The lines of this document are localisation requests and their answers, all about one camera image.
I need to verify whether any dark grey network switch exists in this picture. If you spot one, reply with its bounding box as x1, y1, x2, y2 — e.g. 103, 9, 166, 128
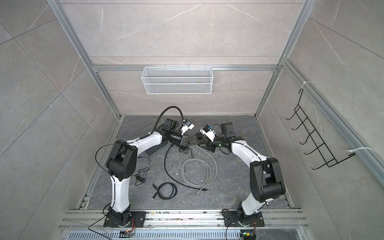
145, 142, 168, 156

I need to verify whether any grey ethernet cable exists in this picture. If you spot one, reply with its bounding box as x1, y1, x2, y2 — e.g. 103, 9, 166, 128
179, 146, 218, 195

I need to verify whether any long black ethernet cable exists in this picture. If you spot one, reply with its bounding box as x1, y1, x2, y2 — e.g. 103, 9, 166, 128
163, 143, 208, 192

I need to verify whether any black power adapter with cable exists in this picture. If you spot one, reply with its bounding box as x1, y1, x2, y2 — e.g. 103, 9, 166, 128
179, 142, 198, 159

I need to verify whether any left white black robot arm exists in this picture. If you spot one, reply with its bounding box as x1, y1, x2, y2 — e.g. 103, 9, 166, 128
103, 106, 195, 227

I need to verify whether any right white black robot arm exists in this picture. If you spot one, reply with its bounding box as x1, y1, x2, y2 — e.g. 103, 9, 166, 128
198, 122, 286, 226

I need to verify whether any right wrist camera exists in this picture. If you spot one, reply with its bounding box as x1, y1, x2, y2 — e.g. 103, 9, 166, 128
200, 125, 216, 142

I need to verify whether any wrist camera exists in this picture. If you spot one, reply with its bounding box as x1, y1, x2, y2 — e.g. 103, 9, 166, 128
200, 125, 216, 142
180, 120, 195, 135

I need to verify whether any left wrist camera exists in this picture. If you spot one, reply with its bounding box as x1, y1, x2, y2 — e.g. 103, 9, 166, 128
180, 120, 195, 135

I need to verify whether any coiled short black cable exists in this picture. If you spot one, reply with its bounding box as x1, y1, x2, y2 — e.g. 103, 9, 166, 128
151, 181, 178, 201

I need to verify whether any white wire mesh basket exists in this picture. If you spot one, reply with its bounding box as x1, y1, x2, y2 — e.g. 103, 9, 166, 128
141, 67, 214, 95

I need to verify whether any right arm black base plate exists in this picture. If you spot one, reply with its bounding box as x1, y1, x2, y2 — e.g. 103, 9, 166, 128
221, 209, 265, 228

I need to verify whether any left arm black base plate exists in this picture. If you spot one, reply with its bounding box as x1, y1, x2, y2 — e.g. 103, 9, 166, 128
103, 211, 147, 228

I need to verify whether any aluminium mounting rail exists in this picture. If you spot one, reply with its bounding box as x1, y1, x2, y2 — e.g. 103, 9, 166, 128
59, 209, 309, 230

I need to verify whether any black wire hook rack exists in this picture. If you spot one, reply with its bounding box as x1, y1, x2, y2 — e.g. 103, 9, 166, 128
286, 89, 356, 170

